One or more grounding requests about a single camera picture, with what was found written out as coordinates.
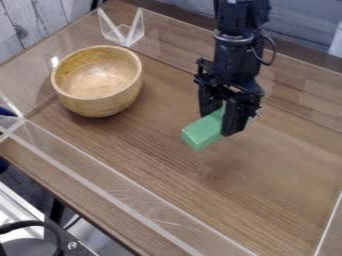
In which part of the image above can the black metal bracket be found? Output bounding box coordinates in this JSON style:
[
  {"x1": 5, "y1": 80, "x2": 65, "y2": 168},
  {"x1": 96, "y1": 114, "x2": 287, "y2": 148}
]
[{"x1": 44, "y1": 219, "x2": 99, "y2": 256}]

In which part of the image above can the clear acrylic tray wall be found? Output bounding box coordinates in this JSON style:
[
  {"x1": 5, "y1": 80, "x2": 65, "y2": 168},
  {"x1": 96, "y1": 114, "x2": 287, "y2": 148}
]
[{"x1": 0, "y1": 15, "x2": 342, "y2": 256}]

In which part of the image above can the black cable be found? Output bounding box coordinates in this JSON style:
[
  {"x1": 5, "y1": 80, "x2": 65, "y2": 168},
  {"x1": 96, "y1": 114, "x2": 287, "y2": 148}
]
[{"x1": 0, "y1": 219, "x2": 64, "y2": 256}]

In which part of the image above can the light wooden bowl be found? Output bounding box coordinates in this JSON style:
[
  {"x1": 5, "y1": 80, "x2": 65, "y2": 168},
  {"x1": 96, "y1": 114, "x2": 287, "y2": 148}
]
[{"x1": 51, "y1": 45, "x2": 143, "y2": 118}]

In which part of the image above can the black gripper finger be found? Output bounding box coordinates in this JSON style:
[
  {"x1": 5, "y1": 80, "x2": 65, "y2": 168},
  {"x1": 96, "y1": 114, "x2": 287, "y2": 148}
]
[
  {"x1": 198, "y1": 83, "x2": 223, "y2": 117},
  {"x1": 222, "y1": 96, "x2": 260, "y2": 137}
]

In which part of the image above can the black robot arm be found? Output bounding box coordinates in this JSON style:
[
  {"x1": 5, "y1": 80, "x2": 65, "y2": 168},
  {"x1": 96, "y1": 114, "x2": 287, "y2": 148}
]
[{"x1": 194, "y1": 0, "x2": 276, "y2": 137}]

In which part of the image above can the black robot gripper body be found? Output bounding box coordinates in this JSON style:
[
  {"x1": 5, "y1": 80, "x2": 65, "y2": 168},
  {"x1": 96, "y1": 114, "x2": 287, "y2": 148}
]
[{"x1": 192, "y1": 29, "x2": 278, "y2": 116}]

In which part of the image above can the white object at right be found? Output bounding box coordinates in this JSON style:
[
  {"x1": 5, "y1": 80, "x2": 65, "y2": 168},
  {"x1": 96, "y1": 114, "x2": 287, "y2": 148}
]
[{"x1": 329, "y1": 21, "x2": 342, "y2": 58}]

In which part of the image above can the blue object at left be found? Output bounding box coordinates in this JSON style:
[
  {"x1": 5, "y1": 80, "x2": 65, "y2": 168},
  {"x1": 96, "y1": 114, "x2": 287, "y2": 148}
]
[{"x1": 0, "y1": 106, "x2": 17, "y2": 117}]

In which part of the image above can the black metal table leg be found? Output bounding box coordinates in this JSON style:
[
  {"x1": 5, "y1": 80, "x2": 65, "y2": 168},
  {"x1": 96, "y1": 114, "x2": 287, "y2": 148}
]
[{"x1": 49, "y1": 199, "x2": 65, "y2": 225}]

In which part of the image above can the green rectangular block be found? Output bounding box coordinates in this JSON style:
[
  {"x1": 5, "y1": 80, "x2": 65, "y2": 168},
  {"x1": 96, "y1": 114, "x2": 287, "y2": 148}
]
[{"x1": 182, "y1": 107, "x2": 226, "y2": 151}]

